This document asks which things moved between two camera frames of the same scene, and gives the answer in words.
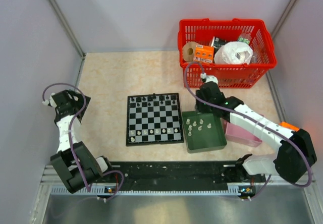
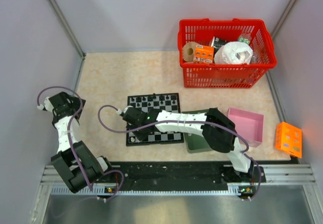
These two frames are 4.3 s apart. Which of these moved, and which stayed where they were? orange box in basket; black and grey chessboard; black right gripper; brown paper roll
Moved: black right gripper
Stayed: black and grey chessboard; orange box in basket; brown paper roll
